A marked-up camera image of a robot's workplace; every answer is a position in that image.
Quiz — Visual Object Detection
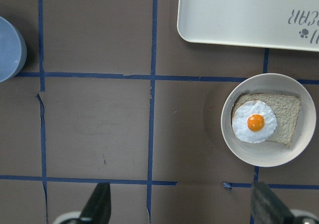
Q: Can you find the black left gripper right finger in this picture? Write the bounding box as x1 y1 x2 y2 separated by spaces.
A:
251 182 295 224

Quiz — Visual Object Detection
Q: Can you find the beige round plate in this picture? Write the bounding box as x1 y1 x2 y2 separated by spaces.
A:
220 73 317 167

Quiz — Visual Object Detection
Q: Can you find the cream bear tray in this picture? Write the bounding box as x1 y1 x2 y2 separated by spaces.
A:
177 0 319 52

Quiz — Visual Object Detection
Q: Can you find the fried egg toy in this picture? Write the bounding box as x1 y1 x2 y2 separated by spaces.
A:
232 100 277 143

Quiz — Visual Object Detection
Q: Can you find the blue bowl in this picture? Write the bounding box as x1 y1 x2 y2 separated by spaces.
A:
0 17 27 82

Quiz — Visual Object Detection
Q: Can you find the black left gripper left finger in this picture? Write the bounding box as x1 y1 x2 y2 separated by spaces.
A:
79 183 111 224

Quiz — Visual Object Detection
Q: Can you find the bread slice on plate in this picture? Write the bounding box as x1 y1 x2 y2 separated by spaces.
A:
231 93 302 146

